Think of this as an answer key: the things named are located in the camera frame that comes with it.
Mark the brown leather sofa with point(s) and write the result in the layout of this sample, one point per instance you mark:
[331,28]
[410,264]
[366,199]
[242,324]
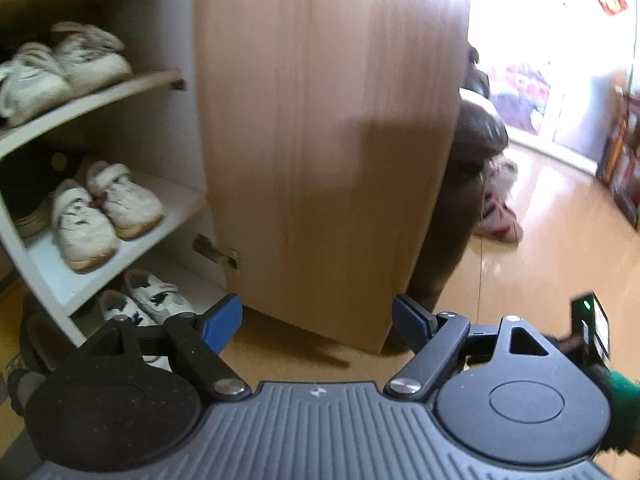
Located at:
[450,210]

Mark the white black-stripe shoe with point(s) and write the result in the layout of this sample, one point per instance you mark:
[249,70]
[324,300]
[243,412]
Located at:
[125,310]
[165,300]

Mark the metal door hinge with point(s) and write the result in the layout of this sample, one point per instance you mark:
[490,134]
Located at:
[178,84]
[215,252]

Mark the white plastic bag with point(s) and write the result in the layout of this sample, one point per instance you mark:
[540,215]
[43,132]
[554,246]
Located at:
[504,170]

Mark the red patterned cloth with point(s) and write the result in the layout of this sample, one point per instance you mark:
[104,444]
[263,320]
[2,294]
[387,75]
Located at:
[520,95]

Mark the red and white slipper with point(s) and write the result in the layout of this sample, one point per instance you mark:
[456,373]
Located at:
[500,220]

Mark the wooden shoe cabinet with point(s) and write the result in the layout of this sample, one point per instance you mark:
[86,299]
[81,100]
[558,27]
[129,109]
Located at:
[175,200]

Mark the black canvas shoe white sole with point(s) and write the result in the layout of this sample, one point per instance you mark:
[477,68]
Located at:
[60,161]
[22,190]

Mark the dark slipper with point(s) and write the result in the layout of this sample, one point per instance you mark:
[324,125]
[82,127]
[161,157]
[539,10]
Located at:
[25,392]

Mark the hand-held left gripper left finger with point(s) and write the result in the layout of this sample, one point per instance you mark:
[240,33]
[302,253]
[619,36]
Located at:
[222,320]

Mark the wooden cabinet door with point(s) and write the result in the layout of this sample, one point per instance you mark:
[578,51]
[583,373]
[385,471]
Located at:
[325,135]

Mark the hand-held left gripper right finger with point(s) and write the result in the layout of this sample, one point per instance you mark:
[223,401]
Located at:
[410,317]

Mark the wooden display shelf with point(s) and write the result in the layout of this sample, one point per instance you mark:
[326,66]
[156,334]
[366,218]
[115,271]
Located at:
[622,170]

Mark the white mesh velcro sneaker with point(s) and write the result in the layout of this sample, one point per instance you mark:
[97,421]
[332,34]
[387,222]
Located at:
[130,205]
[85,235]

